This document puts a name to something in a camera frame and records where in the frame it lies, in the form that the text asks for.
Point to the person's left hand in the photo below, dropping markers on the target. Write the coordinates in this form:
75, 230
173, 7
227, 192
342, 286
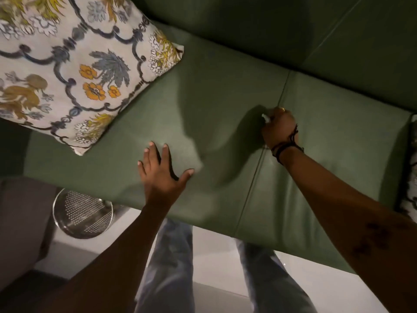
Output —
159, 182

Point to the person's right hand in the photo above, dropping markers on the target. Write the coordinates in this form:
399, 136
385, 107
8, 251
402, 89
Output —
279, 128

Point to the person's right fingers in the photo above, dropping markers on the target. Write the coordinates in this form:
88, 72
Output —
273, 114

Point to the person's left thumb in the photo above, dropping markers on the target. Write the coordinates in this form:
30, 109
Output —
186, 175

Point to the person's left little finger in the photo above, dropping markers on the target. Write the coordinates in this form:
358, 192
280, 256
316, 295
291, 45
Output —
141, 171

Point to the person's left middle finger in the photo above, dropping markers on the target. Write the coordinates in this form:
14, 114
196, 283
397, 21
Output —
153, 153

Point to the small white cloth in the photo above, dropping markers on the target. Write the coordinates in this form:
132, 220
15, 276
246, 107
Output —
265, 118

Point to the person's left forearm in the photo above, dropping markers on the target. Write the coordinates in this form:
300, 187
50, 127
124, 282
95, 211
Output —
110, 264

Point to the person's right forearm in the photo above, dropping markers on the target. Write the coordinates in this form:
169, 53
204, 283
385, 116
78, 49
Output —
351, 224

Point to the green sofa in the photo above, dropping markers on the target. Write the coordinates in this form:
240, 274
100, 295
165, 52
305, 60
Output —
228, 94

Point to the perforated metal bin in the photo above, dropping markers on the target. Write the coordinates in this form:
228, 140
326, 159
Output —
81, 213

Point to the light blue jeans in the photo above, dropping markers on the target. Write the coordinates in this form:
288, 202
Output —
169, 273

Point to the large floral print cushion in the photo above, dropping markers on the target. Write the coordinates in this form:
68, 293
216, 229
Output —
65, 61

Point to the grey upholstered seat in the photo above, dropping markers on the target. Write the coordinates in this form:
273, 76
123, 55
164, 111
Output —
22, 224

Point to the dark patterned cushion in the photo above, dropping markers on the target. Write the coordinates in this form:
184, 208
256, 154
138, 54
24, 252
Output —
411, 179

